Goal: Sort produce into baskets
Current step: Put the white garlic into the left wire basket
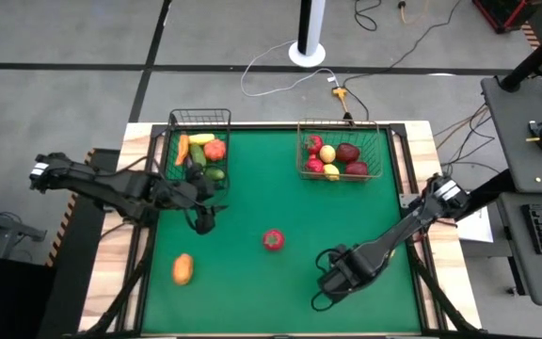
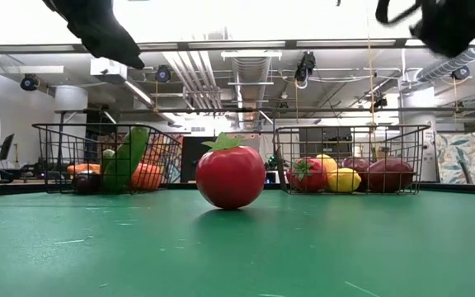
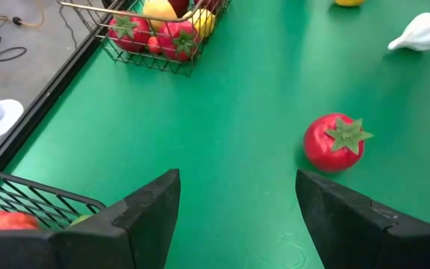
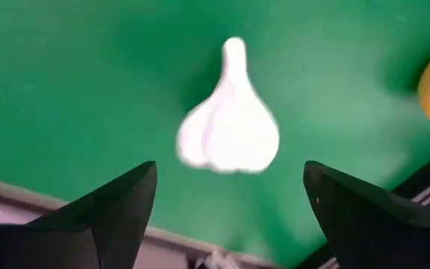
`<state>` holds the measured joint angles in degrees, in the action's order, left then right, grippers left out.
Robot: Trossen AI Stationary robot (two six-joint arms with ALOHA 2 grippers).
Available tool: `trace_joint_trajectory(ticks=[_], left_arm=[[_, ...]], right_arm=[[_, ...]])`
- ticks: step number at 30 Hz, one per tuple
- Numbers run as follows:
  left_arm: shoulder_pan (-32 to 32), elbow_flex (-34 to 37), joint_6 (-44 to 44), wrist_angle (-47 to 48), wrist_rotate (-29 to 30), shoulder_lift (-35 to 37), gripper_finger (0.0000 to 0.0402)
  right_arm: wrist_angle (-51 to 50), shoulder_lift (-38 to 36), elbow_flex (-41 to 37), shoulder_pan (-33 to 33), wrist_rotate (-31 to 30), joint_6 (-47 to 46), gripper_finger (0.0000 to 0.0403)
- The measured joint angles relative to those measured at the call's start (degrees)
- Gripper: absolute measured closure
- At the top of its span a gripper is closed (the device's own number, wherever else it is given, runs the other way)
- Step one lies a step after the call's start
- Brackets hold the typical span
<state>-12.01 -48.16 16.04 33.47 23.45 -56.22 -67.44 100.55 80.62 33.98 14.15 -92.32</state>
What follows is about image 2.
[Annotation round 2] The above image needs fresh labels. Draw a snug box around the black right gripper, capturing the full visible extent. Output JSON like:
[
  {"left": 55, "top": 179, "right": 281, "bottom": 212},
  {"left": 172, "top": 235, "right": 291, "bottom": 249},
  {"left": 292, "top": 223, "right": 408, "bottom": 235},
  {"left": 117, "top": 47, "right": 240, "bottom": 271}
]
[{"left": 410, "top": 0, "right": 475, "bottom": 59}]

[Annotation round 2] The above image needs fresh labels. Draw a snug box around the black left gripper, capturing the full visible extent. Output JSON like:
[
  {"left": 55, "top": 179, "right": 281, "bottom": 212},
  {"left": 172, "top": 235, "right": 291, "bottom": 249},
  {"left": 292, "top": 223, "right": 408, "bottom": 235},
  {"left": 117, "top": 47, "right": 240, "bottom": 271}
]
[{"left": 41, "top": 0, "right": 146, "bottom": 70}]

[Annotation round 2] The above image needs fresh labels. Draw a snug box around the green cucumber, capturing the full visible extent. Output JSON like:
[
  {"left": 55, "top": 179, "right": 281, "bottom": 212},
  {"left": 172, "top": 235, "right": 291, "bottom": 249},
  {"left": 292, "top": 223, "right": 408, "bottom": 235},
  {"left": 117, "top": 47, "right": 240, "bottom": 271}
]
[{"left": 103, "top": 126, "right": 151, "bottom": 193}]

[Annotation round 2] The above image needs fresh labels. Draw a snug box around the orange carrot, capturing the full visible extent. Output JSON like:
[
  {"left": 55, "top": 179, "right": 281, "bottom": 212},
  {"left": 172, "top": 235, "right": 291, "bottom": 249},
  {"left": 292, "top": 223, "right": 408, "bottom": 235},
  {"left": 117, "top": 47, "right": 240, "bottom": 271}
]
[{"left": 66, "top": 163, "right": 102, "bottom": 177}]

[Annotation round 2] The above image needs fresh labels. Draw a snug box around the purple eggplant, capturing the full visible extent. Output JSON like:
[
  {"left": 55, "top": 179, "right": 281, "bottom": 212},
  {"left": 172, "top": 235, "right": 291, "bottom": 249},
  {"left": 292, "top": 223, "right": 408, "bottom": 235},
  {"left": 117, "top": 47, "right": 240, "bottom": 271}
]
[{"left": 72, "top": 171, "right": 103, "bottom": 195}]

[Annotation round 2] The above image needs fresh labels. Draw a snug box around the large dark red fruit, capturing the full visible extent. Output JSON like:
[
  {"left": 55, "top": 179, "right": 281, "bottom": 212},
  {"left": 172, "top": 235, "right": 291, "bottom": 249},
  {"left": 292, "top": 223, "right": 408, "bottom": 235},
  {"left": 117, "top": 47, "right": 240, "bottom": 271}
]
[{"left": 367, "top": 158, "right": 416, "bottom": 194}]

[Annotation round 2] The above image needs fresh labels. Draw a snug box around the large pale yellow lemon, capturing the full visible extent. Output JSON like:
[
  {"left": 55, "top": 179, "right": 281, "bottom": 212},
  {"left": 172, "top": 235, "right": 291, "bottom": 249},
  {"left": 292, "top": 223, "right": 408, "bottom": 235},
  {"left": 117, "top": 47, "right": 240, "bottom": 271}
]
[{"left": 327, "top": 167, "right": 363, "bottom": 194}]

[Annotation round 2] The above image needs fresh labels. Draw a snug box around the red tomato with green leaf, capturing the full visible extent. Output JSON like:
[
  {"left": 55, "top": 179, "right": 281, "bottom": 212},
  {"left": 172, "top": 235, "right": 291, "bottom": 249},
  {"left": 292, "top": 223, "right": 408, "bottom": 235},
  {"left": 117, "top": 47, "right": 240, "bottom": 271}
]
[{"left": 195, "top": 131, "right": 266, "bottom": 210}]

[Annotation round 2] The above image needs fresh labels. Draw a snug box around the red strawberry with green leaves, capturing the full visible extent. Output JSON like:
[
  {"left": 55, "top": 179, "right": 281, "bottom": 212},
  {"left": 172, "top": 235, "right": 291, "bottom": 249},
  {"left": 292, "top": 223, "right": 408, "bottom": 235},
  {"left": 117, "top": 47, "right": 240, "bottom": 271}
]
[{"left": 285, "top": 158, "right": 328, "bottom": 194}]

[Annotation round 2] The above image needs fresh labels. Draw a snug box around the white ceiling air unit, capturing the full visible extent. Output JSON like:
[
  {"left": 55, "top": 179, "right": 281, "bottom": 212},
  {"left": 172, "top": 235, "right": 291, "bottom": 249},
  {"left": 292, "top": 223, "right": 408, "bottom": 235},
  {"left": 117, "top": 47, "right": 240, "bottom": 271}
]
[{"left": 89, "top": 55, "right": 128, "bottom": 86}]

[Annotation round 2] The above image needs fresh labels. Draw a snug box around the round black ceiling lamp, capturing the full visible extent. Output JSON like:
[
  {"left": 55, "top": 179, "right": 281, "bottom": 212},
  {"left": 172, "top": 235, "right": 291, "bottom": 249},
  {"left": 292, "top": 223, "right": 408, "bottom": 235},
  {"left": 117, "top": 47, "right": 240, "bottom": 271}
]
[
  {"left": 154, "top": 64, "right": 172, "bottom": 83},
  {"left": 451, "top": 64, "right": 472, "bottom": 82},
  {"left": 19, "top": 73, "right": 40, "bottom": 92}
]

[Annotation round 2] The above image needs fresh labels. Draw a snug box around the patterned curtain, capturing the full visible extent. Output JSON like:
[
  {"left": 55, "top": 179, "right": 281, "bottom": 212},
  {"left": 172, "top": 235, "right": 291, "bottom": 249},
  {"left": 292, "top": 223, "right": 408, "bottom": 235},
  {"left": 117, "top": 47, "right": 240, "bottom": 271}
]
[{"left": 434, "top": 130, "right": 475, "bottom": 186}]

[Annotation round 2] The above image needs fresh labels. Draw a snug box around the dark display panel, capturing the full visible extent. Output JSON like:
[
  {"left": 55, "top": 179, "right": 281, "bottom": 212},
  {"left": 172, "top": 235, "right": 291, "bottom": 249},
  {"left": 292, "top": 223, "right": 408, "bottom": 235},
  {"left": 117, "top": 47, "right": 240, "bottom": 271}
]
[{"left": 181, "top": 135, "right": 218, "bottom": 183}]

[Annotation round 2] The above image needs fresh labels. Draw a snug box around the black monitor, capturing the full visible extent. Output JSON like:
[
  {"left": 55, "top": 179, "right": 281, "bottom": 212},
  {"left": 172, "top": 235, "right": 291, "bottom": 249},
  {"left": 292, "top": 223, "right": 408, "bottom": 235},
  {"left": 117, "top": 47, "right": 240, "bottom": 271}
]
[{"left": 0, "top": 132, "right": 16, "bottom": 162}]

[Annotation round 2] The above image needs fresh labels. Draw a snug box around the green table mat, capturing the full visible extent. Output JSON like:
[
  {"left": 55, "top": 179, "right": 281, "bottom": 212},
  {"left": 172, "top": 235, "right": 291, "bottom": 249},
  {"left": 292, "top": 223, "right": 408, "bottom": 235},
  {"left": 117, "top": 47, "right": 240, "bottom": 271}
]
[{"left": 0, "top": 189, "right": 475, "bottom": 297}]

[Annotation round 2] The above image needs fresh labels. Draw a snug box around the silver flexible duct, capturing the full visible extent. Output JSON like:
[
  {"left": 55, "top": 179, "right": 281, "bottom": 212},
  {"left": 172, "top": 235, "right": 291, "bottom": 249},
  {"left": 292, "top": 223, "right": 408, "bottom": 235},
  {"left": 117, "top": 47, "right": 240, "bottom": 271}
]
[{"left": 416, "top": 24, "right": 475, "bottom": 83}]

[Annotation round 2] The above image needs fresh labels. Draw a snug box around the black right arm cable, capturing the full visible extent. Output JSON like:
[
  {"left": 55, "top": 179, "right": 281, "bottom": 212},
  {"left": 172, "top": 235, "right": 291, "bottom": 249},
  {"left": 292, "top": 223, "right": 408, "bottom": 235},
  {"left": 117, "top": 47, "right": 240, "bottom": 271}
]
[{"left": 375, "top": 0, "right": 424, "bottom": 25}]

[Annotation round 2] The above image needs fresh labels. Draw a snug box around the black wire basket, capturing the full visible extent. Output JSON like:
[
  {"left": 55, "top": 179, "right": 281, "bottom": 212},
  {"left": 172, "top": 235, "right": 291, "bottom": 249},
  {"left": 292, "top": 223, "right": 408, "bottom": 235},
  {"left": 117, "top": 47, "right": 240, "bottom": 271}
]
[
  {"left": 31, "top": 122, "right": 183, "bottom": 195},
  {"left": 272, "top": 124, "right": 431, "bottom": 196}
]

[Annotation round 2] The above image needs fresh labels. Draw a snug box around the grey ceiling duct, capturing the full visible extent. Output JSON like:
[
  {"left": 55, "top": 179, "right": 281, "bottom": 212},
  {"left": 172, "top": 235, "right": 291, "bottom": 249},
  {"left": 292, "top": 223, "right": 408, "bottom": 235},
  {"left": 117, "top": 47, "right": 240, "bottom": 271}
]
[{"left": 231, "top": 56, "right": 272, "bottom": 129}]

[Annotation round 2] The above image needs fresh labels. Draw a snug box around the hanging black camera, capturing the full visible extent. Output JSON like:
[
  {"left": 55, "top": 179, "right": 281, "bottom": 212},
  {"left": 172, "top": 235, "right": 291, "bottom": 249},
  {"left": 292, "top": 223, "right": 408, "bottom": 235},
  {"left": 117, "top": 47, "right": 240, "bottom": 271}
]
[{"left": 294, "top": 51, "right": 317, "bottom": 90}]

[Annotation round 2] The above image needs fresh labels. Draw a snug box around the right black wire basket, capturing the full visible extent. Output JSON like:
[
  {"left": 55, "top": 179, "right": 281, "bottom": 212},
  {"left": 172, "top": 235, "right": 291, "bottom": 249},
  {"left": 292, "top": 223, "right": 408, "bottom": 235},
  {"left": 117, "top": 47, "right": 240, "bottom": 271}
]
[{"left": 272, "top": 124, "right": 431, "bottom": 196}]

